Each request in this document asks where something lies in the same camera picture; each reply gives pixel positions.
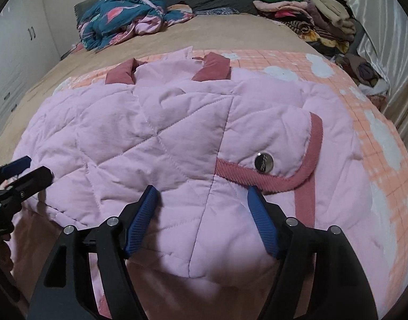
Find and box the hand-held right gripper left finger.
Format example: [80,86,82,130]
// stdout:
[27,185,159,320]

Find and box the dark patterned pillow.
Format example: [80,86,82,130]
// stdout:
[197,6,241,16]

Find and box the pile of folded clothes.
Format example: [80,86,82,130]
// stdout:
[253,0,358,55]

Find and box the bag of clothes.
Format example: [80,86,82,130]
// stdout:
[335,53,391,98]

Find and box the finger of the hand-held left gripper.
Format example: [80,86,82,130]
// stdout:
[4,166,54,201]
[0,155,32,182]

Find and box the orange plaid blanket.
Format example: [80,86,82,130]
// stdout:
[52,49,408,320]

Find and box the pink quilted jacket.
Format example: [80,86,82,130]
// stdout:
[9,47,373,320]

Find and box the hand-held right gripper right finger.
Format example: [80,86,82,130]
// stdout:
[247,187,379,320]

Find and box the white wardrobe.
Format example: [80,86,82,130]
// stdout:
[0,0,63,141]

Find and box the blue floral quilt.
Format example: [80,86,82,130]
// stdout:
[77,0,196,52]

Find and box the white satin curtain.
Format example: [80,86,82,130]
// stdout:
[346,0,408,147]

